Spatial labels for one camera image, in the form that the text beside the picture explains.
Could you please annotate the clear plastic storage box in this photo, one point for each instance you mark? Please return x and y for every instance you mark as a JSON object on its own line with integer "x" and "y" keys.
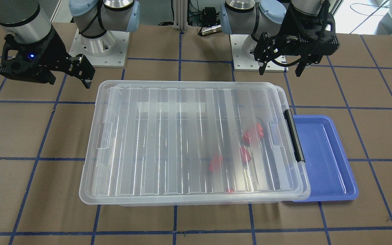
{"x": 294, "y": 177}

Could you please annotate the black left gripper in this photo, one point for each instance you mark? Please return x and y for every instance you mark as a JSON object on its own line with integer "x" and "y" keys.
{"x": 267, "y": 47}

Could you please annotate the black box latch handle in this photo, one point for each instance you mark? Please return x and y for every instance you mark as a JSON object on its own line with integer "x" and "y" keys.
{"x": 292, "y": 129}

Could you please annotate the blue plastic tray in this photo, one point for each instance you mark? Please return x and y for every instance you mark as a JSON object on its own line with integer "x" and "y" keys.
{"x": 329, "y": 173}

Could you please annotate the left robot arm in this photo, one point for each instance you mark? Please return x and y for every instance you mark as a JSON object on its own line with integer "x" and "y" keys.
{"x": 248, "y": 17}

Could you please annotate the red block latch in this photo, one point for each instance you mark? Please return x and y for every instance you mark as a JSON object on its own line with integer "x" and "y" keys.
{"x": 259, "y": 130}
{"x": 247, "y": 138}

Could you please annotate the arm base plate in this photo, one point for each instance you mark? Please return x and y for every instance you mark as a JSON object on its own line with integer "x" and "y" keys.
{"x": 242, "y": 47}
{"x": 108, "y": 51}

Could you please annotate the red block middle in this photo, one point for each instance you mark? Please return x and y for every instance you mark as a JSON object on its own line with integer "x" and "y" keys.
{"x": 216, "y": 163}

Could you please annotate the black power adapter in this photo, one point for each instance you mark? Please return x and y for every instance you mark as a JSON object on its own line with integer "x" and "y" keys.
{"x": 209, "y": 16}

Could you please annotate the red block near latch lower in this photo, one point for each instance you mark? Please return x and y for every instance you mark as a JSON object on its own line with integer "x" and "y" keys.
{"x": 247, "y": 138}

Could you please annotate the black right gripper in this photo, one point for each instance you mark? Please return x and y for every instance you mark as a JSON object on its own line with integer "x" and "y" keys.
{"x": 53, "y": 51}

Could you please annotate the clear plastic box lid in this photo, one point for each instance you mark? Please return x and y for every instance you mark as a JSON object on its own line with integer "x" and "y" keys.
{"x": 189, "y": 143}

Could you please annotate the aluminium frame post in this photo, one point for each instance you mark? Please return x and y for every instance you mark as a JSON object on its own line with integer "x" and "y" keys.
{"x": 180, "y": 14}

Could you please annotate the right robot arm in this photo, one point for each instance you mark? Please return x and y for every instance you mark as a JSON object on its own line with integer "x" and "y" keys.
{"x": 29, "y": 22}

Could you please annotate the silver cylindrical connector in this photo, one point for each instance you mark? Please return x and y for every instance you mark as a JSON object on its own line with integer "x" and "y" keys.
{"x": 206, "y": 31}

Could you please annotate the red block from tray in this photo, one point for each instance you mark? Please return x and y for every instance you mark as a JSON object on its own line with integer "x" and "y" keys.
{"x": 246, "y": 157}

